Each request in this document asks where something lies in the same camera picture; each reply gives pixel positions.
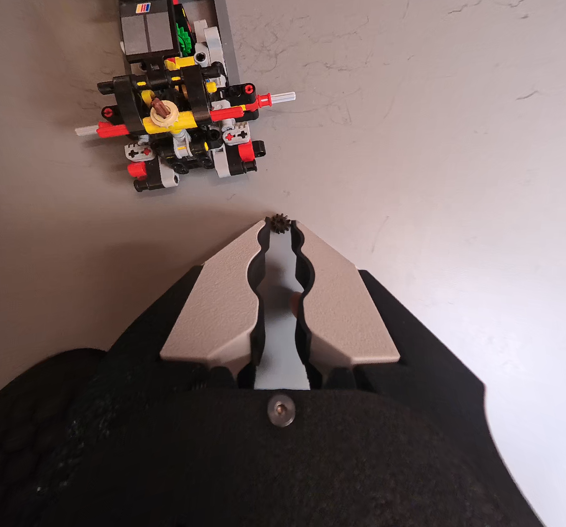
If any tan lego bevel gear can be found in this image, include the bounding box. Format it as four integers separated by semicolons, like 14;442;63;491
150;103;180;129

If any lego car chassis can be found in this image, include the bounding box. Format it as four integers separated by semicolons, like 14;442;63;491
74;0;297;194

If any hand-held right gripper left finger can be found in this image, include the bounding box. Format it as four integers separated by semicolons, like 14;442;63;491
160;219;271;388

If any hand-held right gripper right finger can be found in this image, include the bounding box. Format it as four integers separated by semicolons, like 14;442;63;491
289;221;401;388

